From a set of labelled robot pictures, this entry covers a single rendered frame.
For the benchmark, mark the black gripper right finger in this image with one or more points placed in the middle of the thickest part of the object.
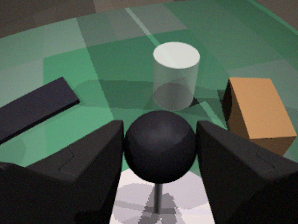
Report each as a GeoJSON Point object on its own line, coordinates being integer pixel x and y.
{"type": "Point", "coordinates": [246, 184]}

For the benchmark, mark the tan rectangular block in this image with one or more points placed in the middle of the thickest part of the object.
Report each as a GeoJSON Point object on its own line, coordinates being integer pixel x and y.
{"type": "Point", "coordinates": [255, 112]}

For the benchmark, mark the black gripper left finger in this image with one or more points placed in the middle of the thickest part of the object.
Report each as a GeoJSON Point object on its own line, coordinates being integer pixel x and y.
{"type": "Point", "coordinates": [76, 185]}

